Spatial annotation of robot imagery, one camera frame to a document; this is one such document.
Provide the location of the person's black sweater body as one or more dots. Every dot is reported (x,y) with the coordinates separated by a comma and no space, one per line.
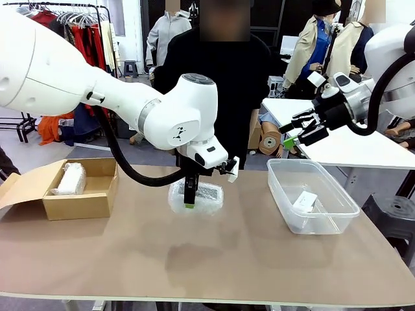
(233,81)

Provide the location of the small white box appliance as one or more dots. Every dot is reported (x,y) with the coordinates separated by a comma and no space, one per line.
(275,85)

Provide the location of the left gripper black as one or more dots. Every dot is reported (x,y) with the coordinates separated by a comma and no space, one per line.
(182,163)

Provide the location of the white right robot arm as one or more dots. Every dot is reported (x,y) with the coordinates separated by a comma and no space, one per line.
(389,45)

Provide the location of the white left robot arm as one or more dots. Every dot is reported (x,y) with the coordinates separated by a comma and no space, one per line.
(97,90)

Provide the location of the unwrapped white clock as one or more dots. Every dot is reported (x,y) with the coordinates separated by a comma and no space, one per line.
(305,201)

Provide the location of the tan mannequin torso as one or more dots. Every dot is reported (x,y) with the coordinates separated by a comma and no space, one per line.
(269,142)

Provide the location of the blue denim garment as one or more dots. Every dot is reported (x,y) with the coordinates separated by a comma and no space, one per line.
(82,126)

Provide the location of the red hanging coat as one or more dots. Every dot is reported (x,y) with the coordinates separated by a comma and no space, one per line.
(45,17)

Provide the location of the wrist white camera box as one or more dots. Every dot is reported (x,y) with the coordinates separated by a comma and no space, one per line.
(231,170)
(321,81)

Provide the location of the black plastic stool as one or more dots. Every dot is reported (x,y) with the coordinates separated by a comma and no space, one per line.
(395,214)

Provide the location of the small grey stool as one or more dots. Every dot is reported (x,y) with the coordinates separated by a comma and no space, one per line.
(130,68)

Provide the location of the mannequin with beige coat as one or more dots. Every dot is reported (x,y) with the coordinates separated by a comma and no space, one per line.
(308,55)

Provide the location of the mannequin with cream jacket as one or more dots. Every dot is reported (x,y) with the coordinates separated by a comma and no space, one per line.
(351,48)

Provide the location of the white monitor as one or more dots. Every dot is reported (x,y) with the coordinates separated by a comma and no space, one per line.
(289,45)

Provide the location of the cream hanging garment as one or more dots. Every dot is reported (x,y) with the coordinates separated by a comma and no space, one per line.
(108,45)

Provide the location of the bubble-wrapped clock fully white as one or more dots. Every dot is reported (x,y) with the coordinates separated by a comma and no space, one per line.
(69,179)

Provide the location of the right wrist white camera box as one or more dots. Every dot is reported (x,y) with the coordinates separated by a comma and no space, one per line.
(321,81)

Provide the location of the black hat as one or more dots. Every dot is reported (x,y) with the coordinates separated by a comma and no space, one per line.
(325,7)

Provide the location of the figure in grey hoodie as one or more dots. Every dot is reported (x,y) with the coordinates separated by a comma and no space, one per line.
(162,32)

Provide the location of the black metal clothing rack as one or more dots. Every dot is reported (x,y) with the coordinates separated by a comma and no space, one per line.
(97,6)

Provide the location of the orange cloth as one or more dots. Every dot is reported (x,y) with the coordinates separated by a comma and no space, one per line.
(52,129)

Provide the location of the open brown cardboard box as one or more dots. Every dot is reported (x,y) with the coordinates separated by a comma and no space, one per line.
(78,205)

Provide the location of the black tripod pole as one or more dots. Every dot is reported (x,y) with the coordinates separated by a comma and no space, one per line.
(330,48)

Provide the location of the bubble-wrapped clock showing grey face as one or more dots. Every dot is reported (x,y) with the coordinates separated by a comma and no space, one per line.
(210,201)

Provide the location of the skin-coloured lying mannequin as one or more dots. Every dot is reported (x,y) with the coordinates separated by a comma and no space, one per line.
(403,129)

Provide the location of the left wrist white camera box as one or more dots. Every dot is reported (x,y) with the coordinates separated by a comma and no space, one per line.
(231,170)

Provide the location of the red hanging dress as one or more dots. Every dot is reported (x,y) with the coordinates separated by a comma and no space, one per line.
(94,45)

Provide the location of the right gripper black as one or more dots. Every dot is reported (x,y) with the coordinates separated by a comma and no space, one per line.
(335,111)

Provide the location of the clear plastic container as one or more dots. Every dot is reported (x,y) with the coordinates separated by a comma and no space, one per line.
(311,223)

